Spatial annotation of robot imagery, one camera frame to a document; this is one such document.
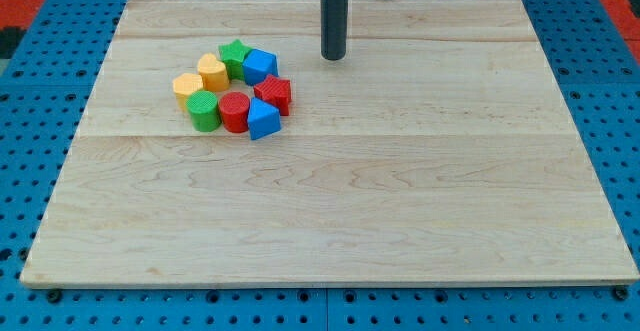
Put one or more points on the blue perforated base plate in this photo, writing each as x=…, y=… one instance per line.
x=43, y=93

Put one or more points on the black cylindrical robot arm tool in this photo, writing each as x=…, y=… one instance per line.
x=334, y=26

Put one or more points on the light wooden board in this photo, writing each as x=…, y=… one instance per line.
x=439, y=153

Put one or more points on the yellow heart block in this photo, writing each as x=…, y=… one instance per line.
x=213, y=72

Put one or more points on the green cylinder block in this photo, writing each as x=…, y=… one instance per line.
x=203, y=110

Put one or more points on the green star block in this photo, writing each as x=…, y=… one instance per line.
x=233, y=55

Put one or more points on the blue cube block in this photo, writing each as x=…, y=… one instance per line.
x=258, y=65

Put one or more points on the yellow hexagon block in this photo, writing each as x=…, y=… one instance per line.
x=184, y=86

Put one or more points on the red cylinder block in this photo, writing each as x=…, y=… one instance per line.
x=234, y=110

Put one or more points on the blue triangle block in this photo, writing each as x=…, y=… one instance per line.
x=263, y=119

